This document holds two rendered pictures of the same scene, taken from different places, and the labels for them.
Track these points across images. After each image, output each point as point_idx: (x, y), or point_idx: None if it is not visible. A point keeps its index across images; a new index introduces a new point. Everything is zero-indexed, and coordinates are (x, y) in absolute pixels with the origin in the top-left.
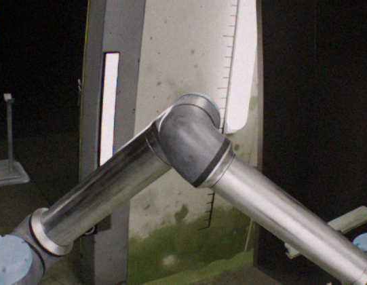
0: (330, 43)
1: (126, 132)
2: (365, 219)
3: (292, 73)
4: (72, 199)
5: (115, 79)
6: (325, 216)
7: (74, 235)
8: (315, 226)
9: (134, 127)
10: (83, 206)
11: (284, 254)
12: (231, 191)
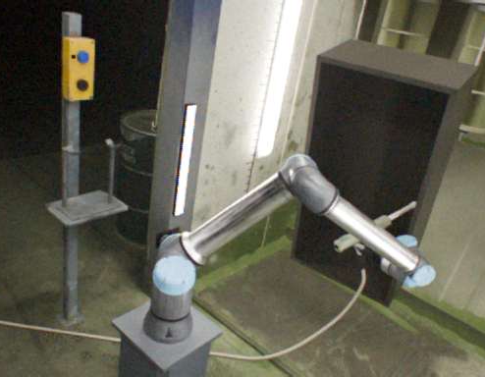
0: (354, 96)
1: (195, 164)
2: (387, 224)
3: (326, 121)
4: (220, 225)
5: (192, 126)
6: None
7: (216, 248)
8: (383, 234)
9: (200, 159)
10: (229, 229)
11: (310, 248)
12: (339, 216)
